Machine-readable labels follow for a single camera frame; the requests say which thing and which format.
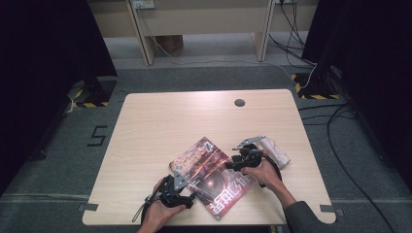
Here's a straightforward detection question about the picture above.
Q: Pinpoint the white wall socket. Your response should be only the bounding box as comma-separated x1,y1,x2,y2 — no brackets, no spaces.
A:
131,0,155,10

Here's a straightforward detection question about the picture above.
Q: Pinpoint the glossy red magazine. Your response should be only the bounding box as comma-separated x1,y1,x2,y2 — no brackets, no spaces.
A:
168,136,258,221

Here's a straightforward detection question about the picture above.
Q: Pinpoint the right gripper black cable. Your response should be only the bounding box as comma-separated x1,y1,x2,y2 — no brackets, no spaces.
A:
258,153,284,189

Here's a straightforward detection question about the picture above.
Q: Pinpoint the white floor cable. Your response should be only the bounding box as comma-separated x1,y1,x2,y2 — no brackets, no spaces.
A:
137,8,319,90

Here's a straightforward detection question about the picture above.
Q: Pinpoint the stand base with striped tape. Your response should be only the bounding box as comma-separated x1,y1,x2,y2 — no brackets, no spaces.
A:
290,62,341,101
66,76,119,109

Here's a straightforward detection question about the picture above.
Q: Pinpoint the beige wooden desk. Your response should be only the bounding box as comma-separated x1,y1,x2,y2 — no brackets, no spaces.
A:
87,0,320,67

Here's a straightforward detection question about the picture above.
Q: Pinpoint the beige textured cloth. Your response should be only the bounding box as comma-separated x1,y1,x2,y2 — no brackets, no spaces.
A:
258,137,292,171

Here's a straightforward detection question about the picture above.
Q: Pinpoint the person's left hand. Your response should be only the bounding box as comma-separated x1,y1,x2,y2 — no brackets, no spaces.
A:
137,179,188,233

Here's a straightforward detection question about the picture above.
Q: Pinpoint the bundle of black cables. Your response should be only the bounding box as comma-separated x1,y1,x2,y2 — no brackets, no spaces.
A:
268,0,317,67

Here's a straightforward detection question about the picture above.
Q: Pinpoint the person's right hand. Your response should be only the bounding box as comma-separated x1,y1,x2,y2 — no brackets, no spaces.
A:
241,157,285,197

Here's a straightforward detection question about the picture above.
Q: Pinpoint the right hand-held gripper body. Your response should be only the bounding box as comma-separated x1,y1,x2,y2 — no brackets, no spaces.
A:
231,135,266,172

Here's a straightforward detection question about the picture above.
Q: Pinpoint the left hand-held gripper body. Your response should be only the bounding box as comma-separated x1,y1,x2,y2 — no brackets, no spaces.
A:
158,170,190,208

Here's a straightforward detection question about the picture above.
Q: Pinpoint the grey tape strip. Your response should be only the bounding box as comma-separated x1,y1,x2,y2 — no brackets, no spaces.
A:
78,202,99,213
320,204,345,217

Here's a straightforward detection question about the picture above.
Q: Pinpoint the long black floor cable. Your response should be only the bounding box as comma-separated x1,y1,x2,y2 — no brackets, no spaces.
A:
325,102,397,233

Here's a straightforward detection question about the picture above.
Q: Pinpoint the black curtain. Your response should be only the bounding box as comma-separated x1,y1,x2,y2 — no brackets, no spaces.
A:
0,0,119,195
300,0,412,192

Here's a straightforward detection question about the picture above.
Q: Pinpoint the short black floor cable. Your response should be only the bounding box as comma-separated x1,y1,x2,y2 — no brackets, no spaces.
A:
297,102,356,126

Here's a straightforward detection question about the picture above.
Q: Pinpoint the brown cardboard box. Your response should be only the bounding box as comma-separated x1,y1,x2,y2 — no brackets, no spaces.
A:
154,34,185,54

